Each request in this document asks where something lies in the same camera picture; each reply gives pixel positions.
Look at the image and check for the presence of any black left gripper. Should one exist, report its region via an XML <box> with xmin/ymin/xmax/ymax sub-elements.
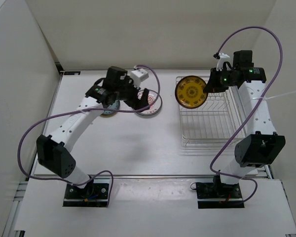
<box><xmin>114</xmin><ymin>75</ymin><xmax>149</xmax><ymax>112</ymax></box>

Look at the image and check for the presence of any teal blue patterned plate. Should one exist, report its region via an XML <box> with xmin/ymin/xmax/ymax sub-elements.
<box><xmin>101</xmin><ymin>100</ymin><xmax>120</xmax><ymax>117</ymax></box>

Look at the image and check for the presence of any yellow brown plate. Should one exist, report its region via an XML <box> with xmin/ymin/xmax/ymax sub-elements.
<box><xmin>175</xmin><ymin>76</ymin><xmax>208</xmax><ymax>109</ymax></box>

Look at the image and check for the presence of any white plate orange sunburst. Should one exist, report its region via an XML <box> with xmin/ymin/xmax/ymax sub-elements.
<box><xmin>141</xmin><ymin>90</ymin><xmax>163</xmax><ymax>114</ymax></box>

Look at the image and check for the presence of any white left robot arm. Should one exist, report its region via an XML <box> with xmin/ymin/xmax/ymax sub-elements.
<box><xmin>37</xmin><ymin>66</ymin><xmax>148</xmax><ymax>198</ymax></box>

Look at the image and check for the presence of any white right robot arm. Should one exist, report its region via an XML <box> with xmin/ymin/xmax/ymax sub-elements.
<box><xmin>196</xmin><ymin>50</ymin><xmax>286</xmax><ymax>199</ymax></box>

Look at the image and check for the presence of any white zip tie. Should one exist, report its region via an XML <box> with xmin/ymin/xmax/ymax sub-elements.
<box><xmin>251</xmin><ymin>90</ymin><xmax>296</xmax><ymax>101</ymax></box>

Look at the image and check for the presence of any black XDOF label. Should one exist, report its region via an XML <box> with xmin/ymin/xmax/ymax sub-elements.
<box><xmin>63</xmin><ymin>71</ymin><xmax>81</xmax><ymax>76</ymax></box>

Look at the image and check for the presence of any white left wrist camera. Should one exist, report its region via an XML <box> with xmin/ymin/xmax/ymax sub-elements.
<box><xmin>130</xmin><ymin>69</ymin><xmax>149</xmax><ymax>89</ymax></box>

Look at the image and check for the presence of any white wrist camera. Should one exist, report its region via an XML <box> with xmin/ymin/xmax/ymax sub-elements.
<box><xmin>213</xmin><ymin>52</ymin><xmax>230</xmax><ymax>71</ymax></box>
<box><xmin>130</xmin><ymin>69</ymin><xmax>149</xmax><ymax>89</ymax></box>

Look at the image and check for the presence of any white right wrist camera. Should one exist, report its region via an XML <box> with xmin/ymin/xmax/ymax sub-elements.
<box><xmin>213</xmin><ymin>52</ymin><xmax>230</xmax><ymax>71</ymax></box>

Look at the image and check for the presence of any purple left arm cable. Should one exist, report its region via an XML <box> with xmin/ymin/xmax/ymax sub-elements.
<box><xmin>17</xmin><ymin>64</ymin><xmax>163</xmax><ymax>207</ymax></box>

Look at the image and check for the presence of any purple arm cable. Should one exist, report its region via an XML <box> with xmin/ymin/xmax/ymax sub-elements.
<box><xmin>209</xmin><ymin>26</ymin><xmax>284</xmax><ymax>203</ymax></box>
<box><xmin>17</xmin><ymin>64</ymin><xmax>163</xmax><ymax>207</ymax></box>

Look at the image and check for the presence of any silver wire dish rack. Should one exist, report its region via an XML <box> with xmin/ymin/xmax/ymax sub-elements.
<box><xmin>178</xmin><ymin>88</ymin><xmax>242</xmax><ymax>146</ymax></box>

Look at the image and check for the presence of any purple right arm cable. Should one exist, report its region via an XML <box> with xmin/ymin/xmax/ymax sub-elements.
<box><xmin>209</xmin><ymin>26</ymin><xmax>284</xmax><ymax>203</ymax></box>

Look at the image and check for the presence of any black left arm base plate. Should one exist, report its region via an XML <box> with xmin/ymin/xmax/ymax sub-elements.
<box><xmin>63</xmin><ymin>181</ymin><xmax>111</xmax><ymax>208</ymax></box>

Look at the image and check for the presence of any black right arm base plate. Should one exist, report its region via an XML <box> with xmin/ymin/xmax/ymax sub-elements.
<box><xmin>190</xmin><ymin>182</ymin><xmax>245</xmax><ymax>209</ymax></box>

